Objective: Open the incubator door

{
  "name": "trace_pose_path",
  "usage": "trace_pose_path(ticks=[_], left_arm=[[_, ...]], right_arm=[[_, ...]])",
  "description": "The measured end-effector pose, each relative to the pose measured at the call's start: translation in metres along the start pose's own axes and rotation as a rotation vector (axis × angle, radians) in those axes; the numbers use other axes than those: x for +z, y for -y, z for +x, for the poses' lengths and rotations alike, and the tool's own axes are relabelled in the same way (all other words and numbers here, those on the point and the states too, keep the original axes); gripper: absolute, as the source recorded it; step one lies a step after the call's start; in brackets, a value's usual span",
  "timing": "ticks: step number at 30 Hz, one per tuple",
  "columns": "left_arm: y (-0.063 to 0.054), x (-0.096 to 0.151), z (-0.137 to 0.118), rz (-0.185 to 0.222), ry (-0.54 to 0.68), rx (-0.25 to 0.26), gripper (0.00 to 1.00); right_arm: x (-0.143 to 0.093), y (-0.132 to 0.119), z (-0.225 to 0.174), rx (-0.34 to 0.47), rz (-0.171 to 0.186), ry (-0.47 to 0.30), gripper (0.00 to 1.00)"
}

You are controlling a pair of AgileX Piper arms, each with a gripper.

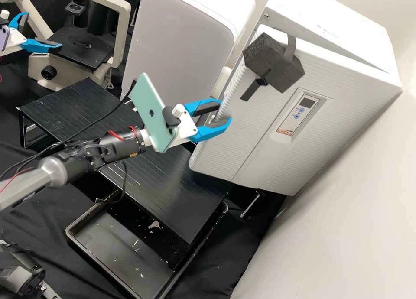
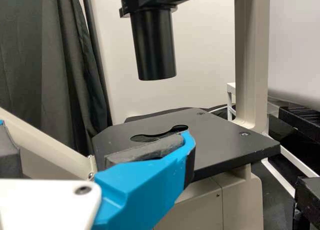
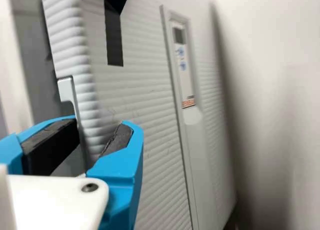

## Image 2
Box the cream microscope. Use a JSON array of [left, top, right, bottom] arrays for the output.
[[0, 0, 281, 230]]

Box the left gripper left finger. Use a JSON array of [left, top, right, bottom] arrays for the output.
[[0, 119, 21, 178]]

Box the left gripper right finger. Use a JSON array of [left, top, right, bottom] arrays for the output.
[[91, 130, 197, 230]]

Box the black platform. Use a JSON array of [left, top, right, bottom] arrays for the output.
[[259, 99, 320, 198], [294, 175, 320, 230]]

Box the white box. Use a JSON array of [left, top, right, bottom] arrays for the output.
[[97, 0, 320, 125]]

